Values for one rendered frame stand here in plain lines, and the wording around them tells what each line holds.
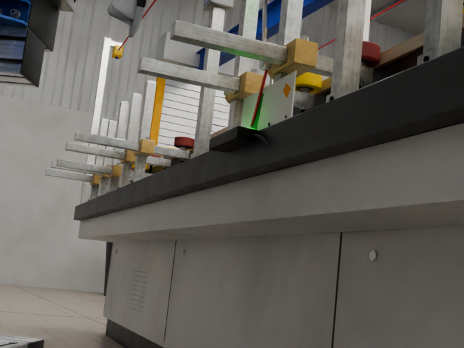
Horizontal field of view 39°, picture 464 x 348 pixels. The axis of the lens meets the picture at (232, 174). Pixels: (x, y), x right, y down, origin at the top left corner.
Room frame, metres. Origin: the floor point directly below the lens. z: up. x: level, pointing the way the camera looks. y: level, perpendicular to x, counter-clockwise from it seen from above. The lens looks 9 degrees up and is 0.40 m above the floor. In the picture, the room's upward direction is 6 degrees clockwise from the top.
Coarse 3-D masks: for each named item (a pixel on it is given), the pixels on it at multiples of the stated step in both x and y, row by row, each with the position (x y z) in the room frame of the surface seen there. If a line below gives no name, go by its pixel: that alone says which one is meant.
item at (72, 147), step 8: (72, 144) 2.58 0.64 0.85; (80, 144) 2.59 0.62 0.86; (80, 152) 2.60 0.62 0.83; (88, 152) 2.61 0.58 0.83; (96, 152) 2.62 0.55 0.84; (104, 152) 2.63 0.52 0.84; (112, 152) 2.64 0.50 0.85; (120, 152) 2.65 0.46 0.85; (152, 160) 2.70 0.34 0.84; (160, 160) 2.71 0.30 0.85; (168, 160) 2.72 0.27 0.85
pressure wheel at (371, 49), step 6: (366, 42) 1.29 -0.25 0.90; (372, 42) 1.29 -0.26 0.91; (366, 48) 1.29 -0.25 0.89; (372, 48) 1.29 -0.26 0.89; (378, 48) 1.31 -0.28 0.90; (366, 54) 1.29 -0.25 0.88; (372, 54) 1.29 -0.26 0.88; (378, 54) 1.31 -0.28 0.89; (366, 60) 1.32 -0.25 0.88; (372, 60) 1.31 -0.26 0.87; (378, 60) 1.31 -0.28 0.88; (366, 66) 1.33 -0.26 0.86; (372, 66) 1.34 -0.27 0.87
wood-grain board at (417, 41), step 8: (408, 40) 1.24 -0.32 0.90; (416, 40) 1.22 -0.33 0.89; (392, 48) 1.29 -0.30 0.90; (400, 48) 1.26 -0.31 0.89; (408, 48) 1.24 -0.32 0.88; (416, 48) 1.22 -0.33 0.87; (384, 56) 1.32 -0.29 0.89; (392, 56) 1.29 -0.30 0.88; (400, 56) 1.27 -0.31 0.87; (384, 64) 1.33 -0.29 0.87; (328, 80) 1.54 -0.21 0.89; (328, 88) 1.54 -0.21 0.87; (224, 128) 2.20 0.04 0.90; (152, 168) 3.15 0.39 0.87
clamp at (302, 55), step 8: (296, 40) 1.22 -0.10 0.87; (304, 40) 1.23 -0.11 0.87; (288, 48) 1.25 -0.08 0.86; (296, 48) 1.22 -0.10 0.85; (304, 48) 1.23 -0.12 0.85; (312, 48) 1.23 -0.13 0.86; (288, 56) 1.25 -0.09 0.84; (296, 56) 1.22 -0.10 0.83; (304, 56) 1.23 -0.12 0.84; (312, 56) 1.23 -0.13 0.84; (272, 64) 1.32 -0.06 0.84; (288, 64) 1.24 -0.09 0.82; (296, 64) 1.23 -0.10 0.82; (304, 64) 1.23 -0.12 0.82; (312, 64) 1.23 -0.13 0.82; (272, 72) 1.31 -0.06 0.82; (288, 72) 1.29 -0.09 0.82; (304, 72) 1.28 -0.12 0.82
